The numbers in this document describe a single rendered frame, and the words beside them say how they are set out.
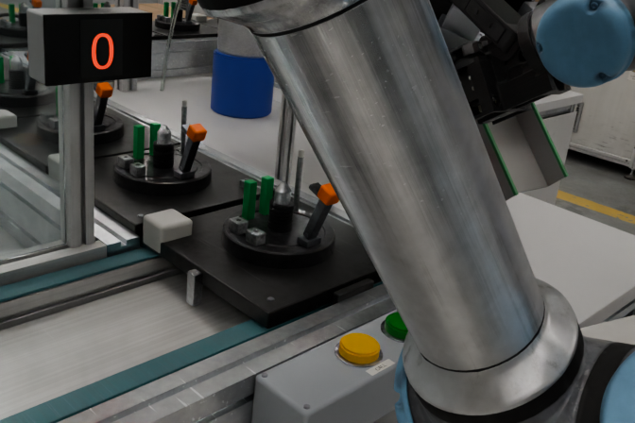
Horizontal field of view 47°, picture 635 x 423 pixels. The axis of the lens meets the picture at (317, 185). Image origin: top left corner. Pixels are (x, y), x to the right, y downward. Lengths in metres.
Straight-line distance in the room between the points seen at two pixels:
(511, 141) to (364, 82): 0.88
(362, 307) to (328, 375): 0.14
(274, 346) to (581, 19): 0.41
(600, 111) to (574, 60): 4.32
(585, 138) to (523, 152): 3.78
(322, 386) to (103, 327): 0.27
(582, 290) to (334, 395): 0.61
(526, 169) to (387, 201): 0.83
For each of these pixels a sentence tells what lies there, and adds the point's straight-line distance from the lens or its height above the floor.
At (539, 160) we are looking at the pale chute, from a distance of 1.21.
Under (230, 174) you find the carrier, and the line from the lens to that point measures 1.12.
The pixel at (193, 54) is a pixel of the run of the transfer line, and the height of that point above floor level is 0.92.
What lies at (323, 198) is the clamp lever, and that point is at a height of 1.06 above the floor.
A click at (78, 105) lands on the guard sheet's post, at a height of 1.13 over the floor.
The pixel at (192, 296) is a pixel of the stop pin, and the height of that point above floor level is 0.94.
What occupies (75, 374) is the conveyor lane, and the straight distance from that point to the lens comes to 0.77.
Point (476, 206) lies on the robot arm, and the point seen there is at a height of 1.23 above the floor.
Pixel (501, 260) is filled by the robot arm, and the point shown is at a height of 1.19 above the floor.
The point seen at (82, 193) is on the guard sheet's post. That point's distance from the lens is 0.89.
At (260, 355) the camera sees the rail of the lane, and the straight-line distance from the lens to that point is 0.73.
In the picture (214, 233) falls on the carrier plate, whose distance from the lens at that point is 0.92.
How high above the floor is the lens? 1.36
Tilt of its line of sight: 21 degrees down
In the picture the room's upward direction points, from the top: 6 degrees clockwise
